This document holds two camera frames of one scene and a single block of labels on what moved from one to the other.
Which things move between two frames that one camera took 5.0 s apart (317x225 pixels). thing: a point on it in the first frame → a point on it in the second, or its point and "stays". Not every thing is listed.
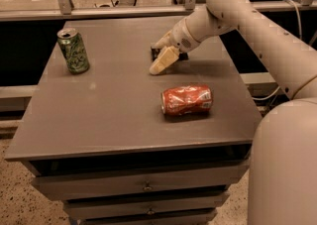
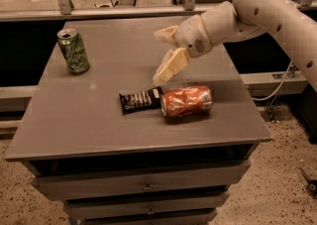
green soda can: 73,51 stays
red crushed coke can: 186,99 stays
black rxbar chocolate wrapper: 155,52 → 149,98
